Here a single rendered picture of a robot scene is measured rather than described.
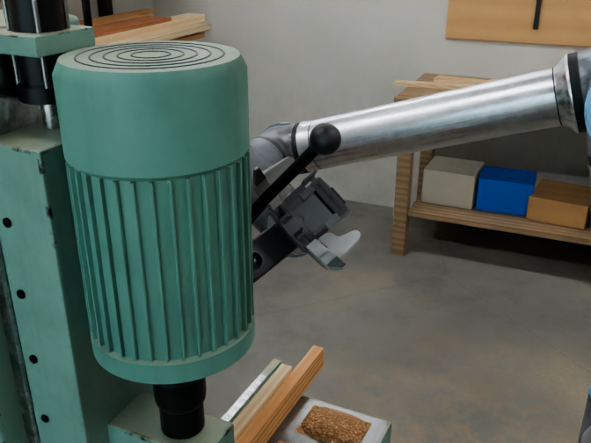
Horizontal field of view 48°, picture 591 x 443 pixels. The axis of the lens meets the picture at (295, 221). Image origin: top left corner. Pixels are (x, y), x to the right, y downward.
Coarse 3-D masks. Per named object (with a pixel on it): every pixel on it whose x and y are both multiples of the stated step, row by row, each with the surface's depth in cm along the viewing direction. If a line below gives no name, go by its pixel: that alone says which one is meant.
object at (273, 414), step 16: (320, 352) 115; (304, 368) 111; (320, 368) 116; (288, 384) 107; (304, 384) 111; (272, 400) 103; (288, 400) 106; (272, 416) 100; (256, 432) 97; (272, 432) 102
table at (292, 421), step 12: (300, 408) 108; (336, 408) 108; (288, 420) 105; (300, 420) 105; (372, 420) 105; (384, 420) 105; (276, 432) 102; (288, 432) 102; (372, 432) 102; (384, 432) 102
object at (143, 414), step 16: (144, 400) 83; (128, 416) 81; (144, 416) 81; (208, 416) 81; (112, 432) 80; (128, 432) 78; (144, 432) 78; (160, 432) 78; (208, 432) 78; (224, 432) 78
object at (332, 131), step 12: (312, 132) 71; (324, 132) 71; (336, 132) 71; (312, 144) 71; (324, 144) 71; (336, 144) 71; (300, 156) 74; (312, 156) 73; (288, 168) 75; (300, 168) 74; (276, 180) 76; (288, 180) 76; (264, 192) 78; (276, 192) 77; (252, 204) 79; (264, 204) 78; (252, 216) 80
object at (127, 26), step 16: (112, 16) 376; (128, 16) 376; (144, 16) 376; (176, 16) 392; (192, 16) 392; (96, 32) 320; (112, 32) 327; (128, 32) 339; (144, 32) 351; (160, 32) 362; (176, 32) 362; (192, 32) 376
